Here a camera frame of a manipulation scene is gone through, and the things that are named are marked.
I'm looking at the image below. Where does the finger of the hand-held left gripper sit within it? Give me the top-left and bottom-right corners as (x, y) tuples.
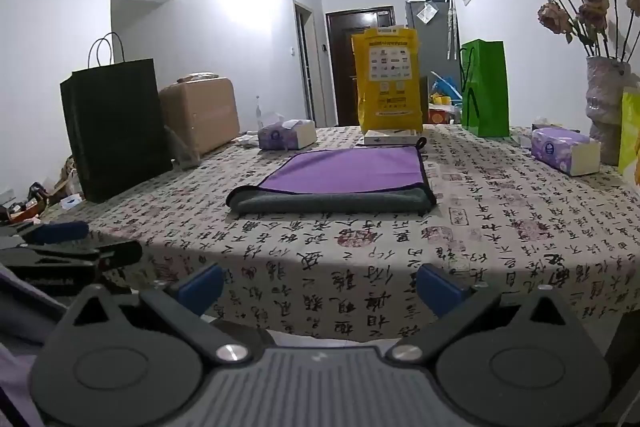
(21, 221), (91, 245)
(0, 240), (144, 270)

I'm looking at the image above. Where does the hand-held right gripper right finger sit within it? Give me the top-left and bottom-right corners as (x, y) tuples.
(387, 263), (582, 365)

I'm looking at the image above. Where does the dark wooden door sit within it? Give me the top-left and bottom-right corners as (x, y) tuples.
(325, 6), (397, 128)

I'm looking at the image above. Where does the purple cloth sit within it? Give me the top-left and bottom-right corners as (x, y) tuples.
(0, 265), (68, 427)

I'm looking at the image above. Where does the black paper bag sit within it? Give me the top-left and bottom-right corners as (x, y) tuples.
(60, 32), (174, 204)

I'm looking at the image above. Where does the yellow printed bag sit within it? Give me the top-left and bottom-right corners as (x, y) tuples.
(351, 27), (424, 134)

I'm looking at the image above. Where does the purple and grey towel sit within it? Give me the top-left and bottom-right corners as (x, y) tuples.
(226, 138), (437, 217)

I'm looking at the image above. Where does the green paper bag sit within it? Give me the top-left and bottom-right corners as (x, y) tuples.
(459, 39), (511, 138)

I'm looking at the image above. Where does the flat white box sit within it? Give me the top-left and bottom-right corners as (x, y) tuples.
(363, 129), (419, 146)

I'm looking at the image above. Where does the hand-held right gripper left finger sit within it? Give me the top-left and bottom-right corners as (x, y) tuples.
(56, 263), (266, 365)

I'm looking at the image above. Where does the grey refrigerator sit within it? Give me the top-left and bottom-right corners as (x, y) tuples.
(404, 0), (463, 124)

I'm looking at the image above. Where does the brown cardboard box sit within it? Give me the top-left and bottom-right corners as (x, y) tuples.
(158, 74), (242, 156)

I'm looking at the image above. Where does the grey textured vase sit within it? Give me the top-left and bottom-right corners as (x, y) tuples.
(585, 55), (634, 166)

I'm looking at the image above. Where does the purple tissue pack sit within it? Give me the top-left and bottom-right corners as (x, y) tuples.
(257, 119), (318, 151)
(530, 127), (602, 176)

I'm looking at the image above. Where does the printed tablecloth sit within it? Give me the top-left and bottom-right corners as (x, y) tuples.
(41, 124), (640, 344)

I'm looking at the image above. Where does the yellow-green bag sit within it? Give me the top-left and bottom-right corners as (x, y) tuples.
(618, 87), (640, 186)

